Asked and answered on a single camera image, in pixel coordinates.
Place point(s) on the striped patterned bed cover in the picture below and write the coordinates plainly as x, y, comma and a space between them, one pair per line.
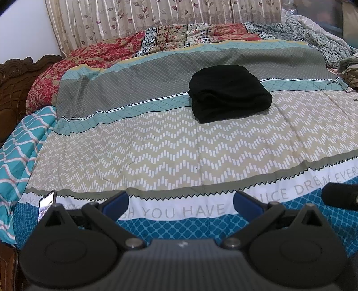
167, 145

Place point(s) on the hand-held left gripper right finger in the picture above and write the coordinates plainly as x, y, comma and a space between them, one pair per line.
246, 203

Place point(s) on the floral patchwork blanket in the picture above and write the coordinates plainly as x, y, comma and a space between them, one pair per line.
92, 56

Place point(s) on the black smartphone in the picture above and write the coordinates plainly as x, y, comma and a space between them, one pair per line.
46, 205

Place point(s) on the black pants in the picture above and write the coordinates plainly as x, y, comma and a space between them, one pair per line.
229, 89

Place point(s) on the dark blue panel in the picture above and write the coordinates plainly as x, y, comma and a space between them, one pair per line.
330, 14

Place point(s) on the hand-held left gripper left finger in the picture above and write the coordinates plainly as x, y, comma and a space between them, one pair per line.
116, 204

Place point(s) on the carved wooden bed frame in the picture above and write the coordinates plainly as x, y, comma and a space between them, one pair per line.
11, 92

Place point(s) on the beige leaf-print curtain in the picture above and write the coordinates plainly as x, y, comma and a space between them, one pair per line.
112, 19

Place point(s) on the teal wavy-print bed sheet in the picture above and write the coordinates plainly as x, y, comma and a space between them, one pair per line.
19, 140

